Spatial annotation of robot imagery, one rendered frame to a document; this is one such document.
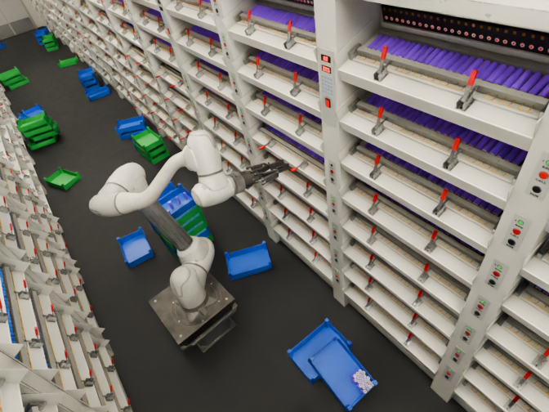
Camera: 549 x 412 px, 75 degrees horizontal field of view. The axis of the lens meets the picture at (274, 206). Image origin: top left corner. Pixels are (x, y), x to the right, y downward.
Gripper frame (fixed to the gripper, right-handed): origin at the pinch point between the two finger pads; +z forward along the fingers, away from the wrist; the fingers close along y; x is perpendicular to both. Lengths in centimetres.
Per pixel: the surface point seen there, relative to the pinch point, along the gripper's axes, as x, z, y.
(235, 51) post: -37, 8, 46
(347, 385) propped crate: 104, 3, -58
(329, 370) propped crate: 101, -1, -48
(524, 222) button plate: -25, 8, -90
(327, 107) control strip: -32.0, 6.4, -18.9
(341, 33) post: -58, 4, -24
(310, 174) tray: 8.3, 16.1, -3.4
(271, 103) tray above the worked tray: -15.7, 16.9, 29.4
